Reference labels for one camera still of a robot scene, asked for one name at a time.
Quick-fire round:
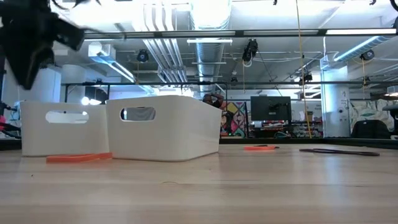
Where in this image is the black overhead rail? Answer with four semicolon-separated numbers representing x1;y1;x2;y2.
83;28;398;40

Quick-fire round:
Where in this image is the person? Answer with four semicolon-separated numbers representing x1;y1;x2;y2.
201;92;225;109

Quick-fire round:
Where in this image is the black horizontal rail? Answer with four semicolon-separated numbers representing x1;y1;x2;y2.
60;80;398;87

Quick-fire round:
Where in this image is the white plastic basket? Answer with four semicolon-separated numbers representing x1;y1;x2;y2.
105;94;223;163
19;100;110;157

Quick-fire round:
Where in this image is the black computer monitor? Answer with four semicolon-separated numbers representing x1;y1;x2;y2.
250;95;293;122

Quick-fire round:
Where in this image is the black office chair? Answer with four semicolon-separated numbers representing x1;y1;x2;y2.
350;119;391;139

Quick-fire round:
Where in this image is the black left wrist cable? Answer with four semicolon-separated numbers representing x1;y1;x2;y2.
51;0;102;9

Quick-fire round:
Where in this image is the white round column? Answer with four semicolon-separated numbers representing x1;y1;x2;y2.
319;55;351;138

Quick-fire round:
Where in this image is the dark brown rubber band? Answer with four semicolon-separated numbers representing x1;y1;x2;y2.
298;147;381;157

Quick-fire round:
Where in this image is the yellow cord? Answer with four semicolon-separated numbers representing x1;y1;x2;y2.
294;0;313;139

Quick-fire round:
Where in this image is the cluttered storage shelf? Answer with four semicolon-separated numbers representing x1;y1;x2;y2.
250;120;323;139

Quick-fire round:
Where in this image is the colourful wall mural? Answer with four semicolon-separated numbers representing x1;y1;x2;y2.
221;101;250;138

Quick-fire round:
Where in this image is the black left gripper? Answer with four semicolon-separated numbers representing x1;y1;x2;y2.
0;0;86;91

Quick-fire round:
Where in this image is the white green patterned cloth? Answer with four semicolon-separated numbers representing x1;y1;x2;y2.
348;98;396;125

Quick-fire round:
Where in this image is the rubber band pile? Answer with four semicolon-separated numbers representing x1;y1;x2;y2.
45;152;113;164

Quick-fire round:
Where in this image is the black ceiling camera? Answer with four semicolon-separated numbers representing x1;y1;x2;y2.
136;49;150;63
299;72;313;86
242;38;259;63
360;49;376;62

